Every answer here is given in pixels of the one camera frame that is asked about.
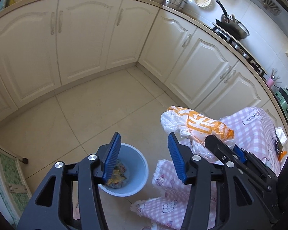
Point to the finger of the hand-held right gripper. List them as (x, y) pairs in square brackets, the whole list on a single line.
[(220, 148), (240, 153)]

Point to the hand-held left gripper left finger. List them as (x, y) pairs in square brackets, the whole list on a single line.
[(111, 158)]

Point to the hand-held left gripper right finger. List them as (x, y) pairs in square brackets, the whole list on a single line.
[(178, 158)]

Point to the yellow snack packet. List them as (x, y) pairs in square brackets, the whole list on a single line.
[(118, 176), (282, 154)]

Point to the blue plastic bucket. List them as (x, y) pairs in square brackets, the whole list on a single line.
[(136, 172)]

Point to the white orange plastic bag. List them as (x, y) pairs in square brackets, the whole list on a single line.
[(194, 122)]

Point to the pink checked tablecloth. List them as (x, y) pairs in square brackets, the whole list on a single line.
[(249, 129)]

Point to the dark wrapper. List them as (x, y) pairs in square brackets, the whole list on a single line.
[(278, 145)]

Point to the white paper tissue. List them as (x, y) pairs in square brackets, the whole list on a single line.
[(281, 133)]

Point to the green electric cooker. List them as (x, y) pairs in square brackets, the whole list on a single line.
[(284, 100)]

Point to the pink utensil holder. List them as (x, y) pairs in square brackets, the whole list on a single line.
[(270, 83)]

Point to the pink utensil cup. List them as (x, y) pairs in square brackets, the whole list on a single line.
[(276, 76)]

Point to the black door stopper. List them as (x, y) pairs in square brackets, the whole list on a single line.
[(24, 161)]

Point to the black gas stove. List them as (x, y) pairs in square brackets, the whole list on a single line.
[(242, 50)]

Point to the green patterned glass door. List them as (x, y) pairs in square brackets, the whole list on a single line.
[(7, 172)]

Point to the black wok with lid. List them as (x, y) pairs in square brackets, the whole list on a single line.
[(235, 27)]

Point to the cream round perforated plate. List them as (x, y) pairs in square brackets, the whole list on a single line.
[(202, 0)]

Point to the steel steamer pot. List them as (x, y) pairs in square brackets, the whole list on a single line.
[(174, 0)]

